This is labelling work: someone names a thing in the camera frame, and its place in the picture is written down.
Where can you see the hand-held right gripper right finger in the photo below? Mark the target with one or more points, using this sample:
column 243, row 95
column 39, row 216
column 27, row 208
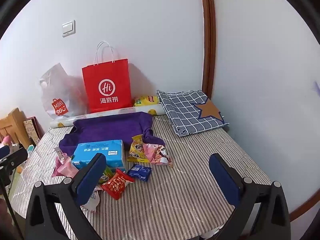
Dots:
column 222, row 177

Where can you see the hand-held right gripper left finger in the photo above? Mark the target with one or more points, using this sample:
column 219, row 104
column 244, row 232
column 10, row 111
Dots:
column 90, row 180

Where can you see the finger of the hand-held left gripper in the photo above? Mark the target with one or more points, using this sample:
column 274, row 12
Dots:
column 3, row 152
column 15, row 158

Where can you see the green snack packet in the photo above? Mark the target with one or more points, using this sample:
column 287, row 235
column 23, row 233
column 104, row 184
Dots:
column 107, row 175

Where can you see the pale pink snack packet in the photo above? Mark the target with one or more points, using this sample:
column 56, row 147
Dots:
column 65, row 168

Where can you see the blue snack packet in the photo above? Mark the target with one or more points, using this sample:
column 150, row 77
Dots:
column 138, row 172

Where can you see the purple towel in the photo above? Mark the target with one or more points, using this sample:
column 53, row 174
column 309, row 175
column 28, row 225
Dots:
column 107, row 130

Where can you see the yellow snack packet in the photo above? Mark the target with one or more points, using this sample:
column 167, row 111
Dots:
column 137, row 150

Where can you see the pink chocolate snack packet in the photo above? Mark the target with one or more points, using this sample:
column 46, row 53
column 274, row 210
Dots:
column 155, row 155

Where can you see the teal white box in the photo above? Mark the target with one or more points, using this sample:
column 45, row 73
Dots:
column 30, row 150

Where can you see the blue tissue pack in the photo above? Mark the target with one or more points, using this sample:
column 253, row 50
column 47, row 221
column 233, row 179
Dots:
column 97, row 152

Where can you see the picture book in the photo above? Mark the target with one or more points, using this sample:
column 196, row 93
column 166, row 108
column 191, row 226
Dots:
column 31, row 130

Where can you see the striped bed quilt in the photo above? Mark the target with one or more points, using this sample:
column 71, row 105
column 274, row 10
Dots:
column 175, row 192

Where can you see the blue checked cloth with star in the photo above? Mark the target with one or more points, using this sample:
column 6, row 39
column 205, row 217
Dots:
column 182, row 110

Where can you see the white plastic bag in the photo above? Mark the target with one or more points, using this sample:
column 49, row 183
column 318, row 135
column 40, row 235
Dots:
column 55, row 90

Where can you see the printed paper roll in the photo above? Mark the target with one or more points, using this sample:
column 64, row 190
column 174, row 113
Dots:
column 155, row 111

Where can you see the yellow chips packet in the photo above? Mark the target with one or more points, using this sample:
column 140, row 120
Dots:
column 146, row 100

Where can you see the red paper bag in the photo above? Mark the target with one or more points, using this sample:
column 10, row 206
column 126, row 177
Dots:
column 107, row 80

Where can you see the white light switch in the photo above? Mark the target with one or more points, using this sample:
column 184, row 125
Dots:
column 68, row 28

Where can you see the brown wooden door frame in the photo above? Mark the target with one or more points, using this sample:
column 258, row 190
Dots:
column 208, row 30

